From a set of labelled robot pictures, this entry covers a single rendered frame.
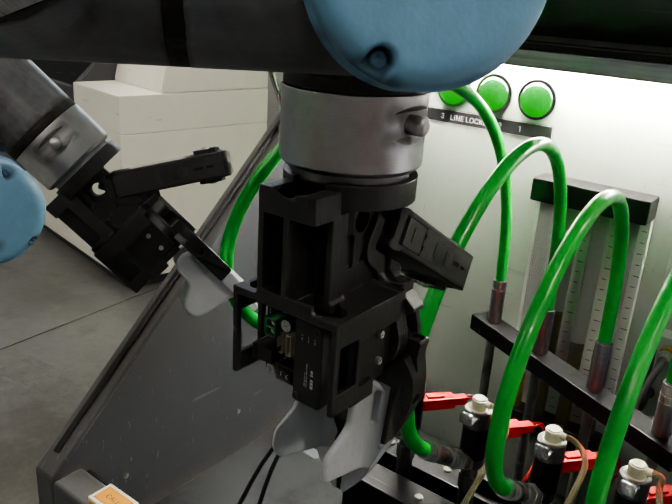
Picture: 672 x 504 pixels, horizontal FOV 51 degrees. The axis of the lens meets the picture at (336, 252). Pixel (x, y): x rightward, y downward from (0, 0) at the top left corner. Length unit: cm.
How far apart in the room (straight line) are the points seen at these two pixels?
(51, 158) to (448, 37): 51
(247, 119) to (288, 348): 346
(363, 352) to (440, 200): 68
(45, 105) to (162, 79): 288
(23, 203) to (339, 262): 26
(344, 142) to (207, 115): 335
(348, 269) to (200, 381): 65
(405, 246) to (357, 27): 20
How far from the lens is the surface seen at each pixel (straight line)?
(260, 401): 112
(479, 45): 22
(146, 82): 368
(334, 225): 34
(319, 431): 46
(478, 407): 76
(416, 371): 41
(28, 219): 54
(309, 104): 34
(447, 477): 86
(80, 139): 67
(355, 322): 35
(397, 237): 39
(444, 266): 44
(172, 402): 98
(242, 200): 69
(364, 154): 34
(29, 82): 68
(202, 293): 70
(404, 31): 21
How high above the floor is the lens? 150
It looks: 20 degrees down
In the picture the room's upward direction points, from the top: 4 degrees clockwise
